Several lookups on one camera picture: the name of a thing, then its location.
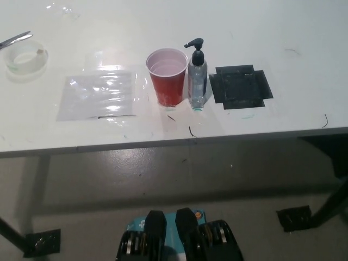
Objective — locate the clear hand soap pump bottle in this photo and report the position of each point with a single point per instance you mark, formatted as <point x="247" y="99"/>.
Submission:
<point x="197" y="79"/>

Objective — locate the red plastic cup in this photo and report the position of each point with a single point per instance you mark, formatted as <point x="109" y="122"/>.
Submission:
<point x="167" y="87"/>

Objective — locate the clear plastic sheet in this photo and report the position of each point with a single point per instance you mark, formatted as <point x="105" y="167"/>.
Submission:
<point x="95" y="95"/>

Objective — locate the clear tape roll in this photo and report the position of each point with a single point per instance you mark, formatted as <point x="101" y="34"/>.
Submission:
<point x="27" y="69"/>

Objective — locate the crumpled clear plastic wrap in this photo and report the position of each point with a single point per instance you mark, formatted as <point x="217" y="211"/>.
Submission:
<point x="63" y="11"/>

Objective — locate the silver scissors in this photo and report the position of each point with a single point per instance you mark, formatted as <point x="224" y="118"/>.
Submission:
<point x="16" y="38"/>

